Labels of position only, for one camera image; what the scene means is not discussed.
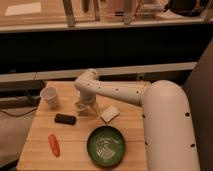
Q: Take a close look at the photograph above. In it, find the metal frame post left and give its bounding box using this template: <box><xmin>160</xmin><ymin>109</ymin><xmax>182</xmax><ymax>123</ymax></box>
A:
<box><xmin>63</xmin><ymin>0</ymin><xmax>75</xmax><ymax>27</ymax></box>

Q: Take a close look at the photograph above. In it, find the white paper sheet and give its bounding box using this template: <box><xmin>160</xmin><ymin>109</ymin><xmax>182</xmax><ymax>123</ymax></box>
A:
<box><xmin>5</xmin><ymin>2</ymin><xmax>41</xmax><ymax>16</ymax></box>

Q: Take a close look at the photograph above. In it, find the metal frame post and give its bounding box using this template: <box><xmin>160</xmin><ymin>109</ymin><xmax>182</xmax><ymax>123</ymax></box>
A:
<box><xmin>123</xmin><ymin>0</ymin><xmax>132</xmax><ymax>25</ymax></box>
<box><xmin>63</xmin><ymin>0</ymin><xmax>75</xmax><ymax>27</ymax></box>

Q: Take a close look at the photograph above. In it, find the black bag on shelf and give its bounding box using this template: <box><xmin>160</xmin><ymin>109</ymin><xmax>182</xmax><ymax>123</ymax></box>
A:
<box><xmin>164</xmin><ymin>0</ymin><xmax>209</xmax><ymax>17</ymax></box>

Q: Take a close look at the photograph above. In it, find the green ceramic bowl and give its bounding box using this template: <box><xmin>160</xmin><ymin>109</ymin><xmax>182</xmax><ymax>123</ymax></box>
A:
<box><xmin>87</xmin><ymin>126</ymin><xmax>126</xmax><ymax>167</ymax></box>

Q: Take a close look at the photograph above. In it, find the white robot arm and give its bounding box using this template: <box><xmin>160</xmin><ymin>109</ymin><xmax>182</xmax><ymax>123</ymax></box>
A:
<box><xmin>74</xmin><ymin>69</ymin><xmax>201</xmax><ymax>171</ymax></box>

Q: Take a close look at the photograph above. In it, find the black cable left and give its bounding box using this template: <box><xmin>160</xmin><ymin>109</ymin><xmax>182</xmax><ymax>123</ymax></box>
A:
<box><xmin>0</xmin><ymin>106</ymin><xmax>38</xmax><ymax>118</ymax></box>

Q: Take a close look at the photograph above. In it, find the orange carrot toy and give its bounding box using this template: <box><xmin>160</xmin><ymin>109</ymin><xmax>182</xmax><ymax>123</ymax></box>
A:
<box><xmin>48</xmin><ymin>134</ymin><xmax>60</xmax><ymax>157</ymax></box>

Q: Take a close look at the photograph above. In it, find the black rectangular case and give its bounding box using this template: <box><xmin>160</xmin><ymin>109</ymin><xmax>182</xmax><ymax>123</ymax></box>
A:
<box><xmin>54</xmin><ymin>114</ymin><xmax>76</xmax><ymax>125</ymax></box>

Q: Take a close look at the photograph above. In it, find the metal frame post right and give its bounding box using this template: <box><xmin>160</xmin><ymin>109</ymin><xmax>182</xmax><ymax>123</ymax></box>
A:
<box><xmin>123</xmin><ymin>0</ymin><xmax>132</xmax><ymax>25</ymax></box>

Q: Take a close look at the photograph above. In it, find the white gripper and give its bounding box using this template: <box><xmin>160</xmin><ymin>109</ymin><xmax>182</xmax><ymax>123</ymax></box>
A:
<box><xmin>75</xmin><ymin>99</ymin><xmax>99</xmax><ymax>115</ymax></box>

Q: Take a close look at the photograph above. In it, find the white paper cup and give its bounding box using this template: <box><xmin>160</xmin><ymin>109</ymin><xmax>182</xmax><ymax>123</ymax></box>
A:
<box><xmin>40</xmin><ymin>87</ymin><xmax>59</xmax><ymax>109</ymax></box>

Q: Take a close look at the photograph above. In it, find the white plastic bottle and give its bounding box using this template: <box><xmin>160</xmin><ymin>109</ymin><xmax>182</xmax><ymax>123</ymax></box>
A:
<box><xmin>77</xmin><ymin>108</ymin><xmax>89</xmax><ymax>116</ymax></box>

